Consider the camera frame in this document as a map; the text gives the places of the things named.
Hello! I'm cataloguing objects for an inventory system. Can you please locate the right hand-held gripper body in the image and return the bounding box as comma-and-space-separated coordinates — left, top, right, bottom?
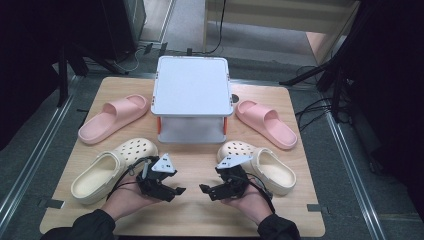
214, 154, 254, 200

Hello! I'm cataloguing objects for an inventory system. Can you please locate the white two-tier shoe rack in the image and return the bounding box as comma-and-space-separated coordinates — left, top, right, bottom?
150, 55, 235, 145

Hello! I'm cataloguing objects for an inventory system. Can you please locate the dark cabinet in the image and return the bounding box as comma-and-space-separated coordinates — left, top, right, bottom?
99, 0, 148, 63

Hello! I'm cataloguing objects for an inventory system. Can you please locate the metal floor rail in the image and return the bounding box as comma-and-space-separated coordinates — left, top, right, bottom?
323, 109, 388, 240
0, 75, 79, 234

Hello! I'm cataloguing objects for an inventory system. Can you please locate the cream clog shoe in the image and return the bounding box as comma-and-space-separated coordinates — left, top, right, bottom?
217, 139, 297, 197
70, 137, 159, 205

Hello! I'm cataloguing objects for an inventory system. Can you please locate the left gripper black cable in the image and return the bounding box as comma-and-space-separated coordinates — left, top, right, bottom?
106, 158, 151, 201

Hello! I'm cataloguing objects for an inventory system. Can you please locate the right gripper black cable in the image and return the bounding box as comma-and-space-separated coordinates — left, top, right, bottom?
246, 173, 276, 214

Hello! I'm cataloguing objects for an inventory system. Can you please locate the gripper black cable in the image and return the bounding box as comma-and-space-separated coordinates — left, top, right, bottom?
106, 158, 151, 201
246, 173, 276, 214

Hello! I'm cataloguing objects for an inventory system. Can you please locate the light wooden furniture frame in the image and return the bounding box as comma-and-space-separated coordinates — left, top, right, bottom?
202, 0, 362, 65

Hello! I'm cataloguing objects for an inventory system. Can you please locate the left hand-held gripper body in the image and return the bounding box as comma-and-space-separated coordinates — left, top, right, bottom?
135, 152, 178, 201

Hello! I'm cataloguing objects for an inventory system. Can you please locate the person's right hand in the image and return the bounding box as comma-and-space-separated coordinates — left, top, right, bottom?
221, 179, 274, 226

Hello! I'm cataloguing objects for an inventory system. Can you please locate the person's left hand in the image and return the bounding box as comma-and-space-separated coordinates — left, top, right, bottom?
100, 181, 162, 222

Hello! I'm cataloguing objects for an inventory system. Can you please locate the pink slide slipper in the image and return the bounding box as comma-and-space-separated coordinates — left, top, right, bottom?
235, 99, 298, 150
77, 94, 150, 146

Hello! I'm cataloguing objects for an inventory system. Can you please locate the black metal stand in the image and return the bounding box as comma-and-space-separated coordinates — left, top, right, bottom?
55, 41, 129, 108
279, 0, 359, 123

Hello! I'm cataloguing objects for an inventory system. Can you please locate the black floor cable bundle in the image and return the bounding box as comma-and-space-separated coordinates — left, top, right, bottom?
294, 96, 336, 133

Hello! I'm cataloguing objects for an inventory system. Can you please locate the black hanging cable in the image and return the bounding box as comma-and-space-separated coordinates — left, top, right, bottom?
203, 0, 228, 56

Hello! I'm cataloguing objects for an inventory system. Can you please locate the white floor cable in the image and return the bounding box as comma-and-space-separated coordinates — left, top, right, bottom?
112, 48, 144, 73

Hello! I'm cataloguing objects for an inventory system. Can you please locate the grey tape piece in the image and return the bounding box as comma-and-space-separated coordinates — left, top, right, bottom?
37, 197, 65, 210
306, 203, 330, 215

